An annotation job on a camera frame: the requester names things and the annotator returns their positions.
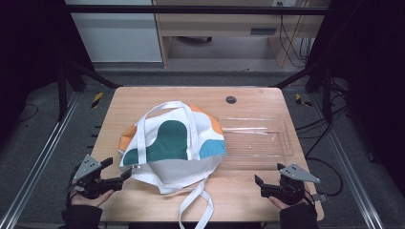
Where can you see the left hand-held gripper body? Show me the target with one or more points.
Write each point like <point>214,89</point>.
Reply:
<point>87,167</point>

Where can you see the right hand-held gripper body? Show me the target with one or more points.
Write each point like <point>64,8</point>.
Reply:
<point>296,173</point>

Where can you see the white patterned tote bag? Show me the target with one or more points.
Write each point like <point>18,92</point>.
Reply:
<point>172,140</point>

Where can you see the person's right hand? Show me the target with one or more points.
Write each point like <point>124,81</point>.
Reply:
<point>286,205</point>

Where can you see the person's left hand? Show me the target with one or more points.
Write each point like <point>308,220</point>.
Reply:
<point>90,202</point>

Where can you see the clear plastic tray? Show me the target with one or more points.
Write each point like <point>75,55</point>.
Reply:
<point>258,140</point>

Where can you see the yellow black tape strip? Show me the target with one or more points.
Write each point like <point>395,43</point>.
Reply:
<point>301,100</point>
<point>97,99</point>

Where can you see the dark round table grommet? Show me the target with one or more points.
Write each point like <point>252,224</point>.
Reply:
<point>231,99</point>

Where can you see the black curtain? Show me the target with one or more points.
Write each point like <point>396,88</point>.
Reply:
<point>372,79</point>
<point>28,47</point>

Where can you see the white cabinet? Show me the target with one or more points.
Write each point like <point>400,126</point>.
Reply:
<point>117,38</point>

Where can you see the wooden desk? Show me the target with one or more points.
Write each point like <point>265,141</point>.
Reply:
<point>223,25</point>

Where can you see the grey metal bracket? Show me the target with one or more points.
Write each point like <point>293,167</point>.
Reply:
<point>320,197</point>

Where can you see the aluminium floor rail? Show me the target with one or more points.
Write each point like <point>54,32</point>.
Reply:
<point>351,178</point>
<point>41,159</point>

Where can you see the black frame post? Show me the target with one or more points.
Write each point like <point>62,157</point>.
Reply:
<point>62,95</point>

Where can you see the black diagonal frame strut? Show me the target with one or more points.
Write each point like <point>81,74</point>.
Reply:
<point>296,77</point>
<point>95,76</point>

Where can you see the black horizontal frame bar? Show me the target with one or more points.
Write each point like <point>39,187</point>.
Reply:
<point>197,10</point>

